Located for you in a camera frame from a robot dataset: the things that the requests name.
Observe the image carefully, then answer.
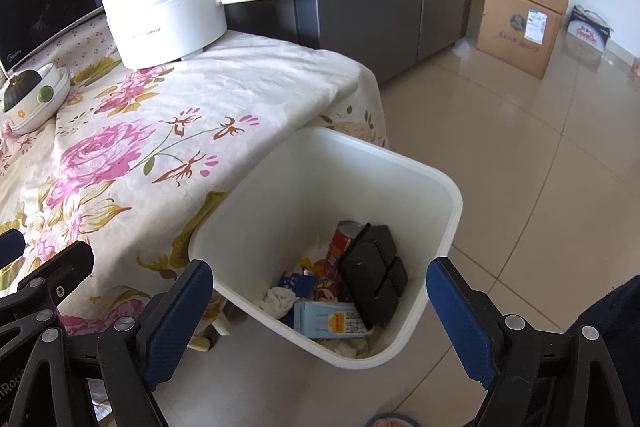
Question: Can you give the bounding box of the black plastic tray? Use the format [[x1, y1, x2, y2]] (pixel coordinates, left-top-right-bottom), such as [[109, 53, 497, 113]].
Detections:
[[337, 223, 408, 329]]

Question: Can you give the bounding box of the blue milk carton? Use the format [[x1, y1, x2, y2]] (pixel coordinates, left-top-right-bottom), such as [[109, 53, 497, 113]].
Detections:
[[293, 301, 373, 339]]

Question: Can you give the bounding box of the lower cardboard box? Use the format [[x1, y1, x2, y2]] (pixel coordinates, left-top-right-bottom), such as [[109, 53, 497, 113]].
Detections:
[[476, 0, 562, 79]]

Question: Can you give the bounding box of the white paper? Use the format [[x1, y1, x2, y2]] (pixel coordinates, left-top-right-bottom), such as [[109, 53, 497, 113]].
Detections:
[[257, 286, 299, 320]]

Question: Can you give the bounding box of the white blue box on floor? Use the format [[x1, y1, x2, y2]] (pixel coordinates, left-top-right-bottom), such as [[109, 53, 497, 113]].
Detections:
[[567, 4, 613, 52]]

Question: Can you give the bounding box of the dark green pumpkin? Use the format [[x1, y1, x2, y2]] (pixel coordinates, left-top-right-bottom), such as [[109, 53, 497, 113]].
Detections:
[[3, 69, 42, 112]]

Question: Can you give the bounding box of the white trash bin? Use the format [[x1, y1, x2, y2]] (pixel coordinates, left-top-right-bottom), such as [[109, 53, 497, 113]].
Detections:
[[189, 128, 463, 371]]

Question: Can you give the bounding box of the floral tablecloth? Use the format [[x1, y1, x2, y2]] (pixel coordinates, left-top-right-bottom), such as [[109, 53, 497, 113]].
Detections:
[[1, 17, 388, 334]]

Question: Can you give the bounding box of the red crushed can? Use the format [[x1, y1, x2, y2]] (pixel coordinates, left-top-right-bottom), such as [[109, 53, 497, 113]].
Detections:
[[324, 220, 364, 282]]

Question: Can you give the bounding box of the white electric pot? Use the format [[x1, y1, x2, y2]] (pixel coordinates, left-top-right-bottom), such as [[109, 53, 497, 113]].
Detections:
[[95, 0, 342, 72]]

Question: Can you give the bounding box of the ceramic bowl green handle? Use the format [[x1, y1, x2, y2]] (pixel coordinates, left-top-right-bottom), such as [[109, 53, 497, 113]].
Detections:
[[3, 63, 62, 134]]

